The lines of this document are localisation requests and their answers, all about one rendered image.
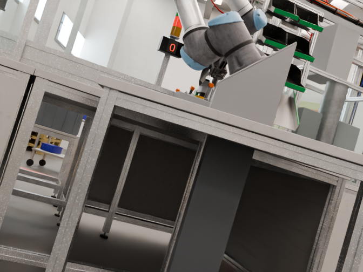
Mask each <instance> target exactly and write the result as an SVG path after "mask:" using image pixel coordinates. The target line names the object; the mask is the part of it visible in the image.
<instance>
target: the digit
mask: <svg viewBox="0 0 363 272"><path fill-rule="evenodd" d="M177 47H178V43H177V42H175V41H173V40H169V44H168V46H167V50H166V51H168V52H170V53H173V54H176V50H177Z"/></svg>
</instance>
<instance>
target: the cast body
mask: <svg viewBox="0 0 363 272"><path fill-rule="evenodd" d="M209 83H210V80H208V79H205V82H204V83H202V84H201V85H200V86H199V87H198V90H197V92H198V93H199V94H200V92H201V93H204V94H205V93H206V91H207V89H208V87H209V86H208V84H209Z"/></svg>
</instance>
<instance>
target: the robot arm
mask: <svg viewBox="0 0 363 272"><path fill-rule="evenodd" d="M225 2H226V3H227V5H228V6H229V7H230V9H231V10H232V11H231V12H227V13H224V14H222V15H219V16H217V17H215V18H213V19H211V20H210V21H209V22H208V26H205V23H204V20H203V17H202V15H201V12H200V9H199V6H198V3H197V0H174V3H175V6H176V9H177V12H178V15H179V18H180V21H181V24H182V27H183V30H184V35H183V37H182V39H183V43H184V46H182V47H181V49H180V55H181V57H182V59H183V61H184V62H185V63H186V64H187V65H188V66H189V67H190V68H192V69H194V70H196V71H201V70H202V72H201V75H200V78H199V86H200V85H201V84H202V83H204V82H205V79H206V77H207V76H211V77H212V78H213V80H212V82H211V83H213V84H214V86H213V87H215V86H216V83H217V82H218V80H222V79H224V78H225V76H226V74H227V68H226V65H227V64H228V70H229V74H230V75H232V74H234V73H236V72H238V71H240V70H242V69H244V68H246V67H248V66H250V65H252V64H254V63H256V62H257V61H259V60H261V59H263V58H265V57H267V55H265V54H264V53H263V52H262V50H260V49H259V48H258V47H257V46H256V45H255V43H254V41H253V39H252V37H251V35H253V34H254V33H256V32H257V31H259V30H260V29H262V28H263V27H264V26H266V25H267V17H266V15H265V14H264V12H262V10H260V9H256V10H254V8H253V7H252V5H251V4H250V3H249V1H248V0H225ZM209 70H210V71H209Z"/></svg>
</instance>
